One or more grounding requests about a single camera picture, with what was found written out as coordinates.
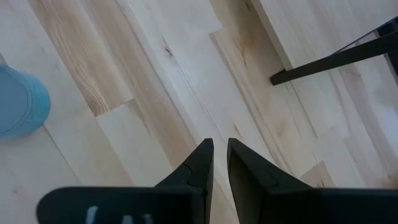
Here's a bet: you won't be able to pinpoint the wooden shelf black legs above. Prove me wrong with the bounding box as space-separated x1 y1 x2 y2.
248 0 398 86

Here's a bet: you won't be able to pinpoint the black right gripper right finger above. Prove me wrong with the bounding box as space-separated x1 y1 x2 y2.
226 138 398 224

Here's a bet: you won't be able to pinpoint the salmon can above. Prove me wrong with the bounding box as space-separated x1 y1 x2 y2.
0 63 51 140

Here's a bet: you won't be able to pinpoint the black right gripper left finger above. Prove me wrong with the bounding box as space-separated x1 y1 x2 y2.
36 138 215 224

